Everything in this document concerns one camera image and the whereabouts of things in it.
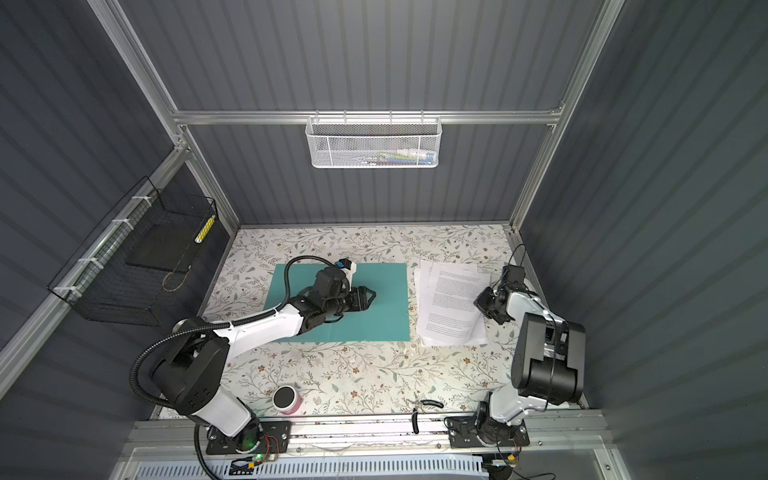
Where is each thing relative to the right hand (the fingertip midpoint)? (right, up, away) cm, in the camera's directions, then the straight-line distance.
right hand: (486, 306), depth 94 cm
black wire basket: (-94, +12, -30) cm, 100 cm away
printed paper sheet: (-11, +3, +8) cm, 14 cm away
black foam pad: (-89, +19, -16) cm, 93 cm away
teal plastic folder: (-32, -4, -1) cm, 32 cm away
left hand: (-36, +5, -6) cm, 37 cm away
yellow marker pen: (-82, +23, -13) cm, 86 cm away
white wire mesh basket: (-38, +64, +30) cm, 80 cm away
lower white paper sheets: (-3, -9, -4) cm, 10 cm away
